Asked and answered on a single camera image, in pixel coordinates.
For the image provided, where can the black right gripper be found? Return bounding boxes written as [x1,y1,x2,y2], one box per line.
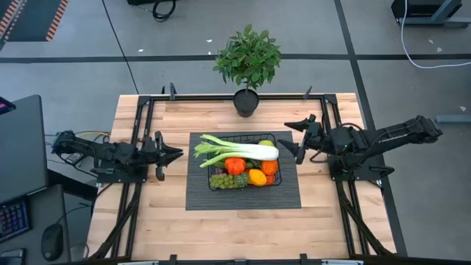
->
[277,113,334,166]

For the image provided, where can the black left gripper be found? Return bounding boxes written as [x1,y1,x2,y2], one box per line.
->
[141,130,184,181]

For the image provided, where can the round orange fruit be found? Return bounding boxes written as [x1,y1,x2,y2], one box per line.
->
[261,159,280,177]

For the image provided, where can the green white leek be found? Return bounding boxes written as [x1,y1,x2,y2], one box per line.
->
[193,133,280,169]

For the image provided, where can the yellow orange oval fruit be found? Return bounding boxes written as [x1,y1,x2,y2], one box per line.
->
[248,168,268,187]

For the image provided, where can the green grape bunch with leaf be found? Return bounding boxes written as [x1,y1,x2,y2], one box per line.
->
[209,172,251,191]

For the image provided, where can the red and yellow mango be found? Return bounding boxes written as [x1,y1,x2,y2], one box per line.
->
[224,157,247,177]

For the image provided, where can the grey woven placemat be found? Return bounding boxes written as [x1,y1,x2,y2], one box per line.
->
[185,130,302,211]

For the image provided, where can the green potted plant black pot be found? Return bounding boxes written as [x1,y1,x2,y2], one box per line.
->
[212,23,283,119]

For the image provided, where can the black computer mouse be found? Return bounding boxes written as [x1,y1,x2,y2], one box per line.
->
[40,222,65,263]

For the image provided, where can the black side desk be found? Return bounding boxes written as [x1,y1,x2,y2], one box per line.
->
[0,94,73,265]

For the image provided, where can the grey metal foot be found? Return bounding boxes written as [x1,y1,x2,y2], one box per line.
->
[435,113,471,125]

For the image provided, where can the black backlit keyboard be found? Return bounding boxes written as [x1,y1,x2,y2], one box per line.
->
[0,197,33,244]

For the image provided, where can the black device with red light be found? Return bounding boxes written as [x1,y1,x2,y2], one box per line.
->
[0,96,18,116]

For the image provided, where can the grey metal stand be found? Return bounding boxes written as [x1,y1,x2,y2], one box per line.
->
[389,0,471,29]

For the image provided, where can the hazard striped floor mat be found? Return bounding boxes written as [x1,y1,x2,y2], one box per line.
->
[0,0,71,43]

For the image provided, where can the black wire basket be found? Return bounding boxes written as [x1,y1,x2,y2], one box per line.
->
[208,132,283,191]

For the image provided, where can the black metal table frame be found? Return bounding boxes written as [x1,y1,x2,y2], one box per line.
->
[86,82,398,265]

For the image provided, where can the yellow cable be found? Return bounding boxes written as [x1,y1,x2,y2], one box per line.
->
[43,130,112,140]

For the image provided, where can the coiled black cable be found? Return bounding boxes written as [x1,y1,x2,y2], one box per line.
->
[151,0,178,23]

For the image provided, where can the white floor cable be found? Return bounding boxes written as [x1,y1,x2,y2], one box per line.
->
[400,0,471,70]

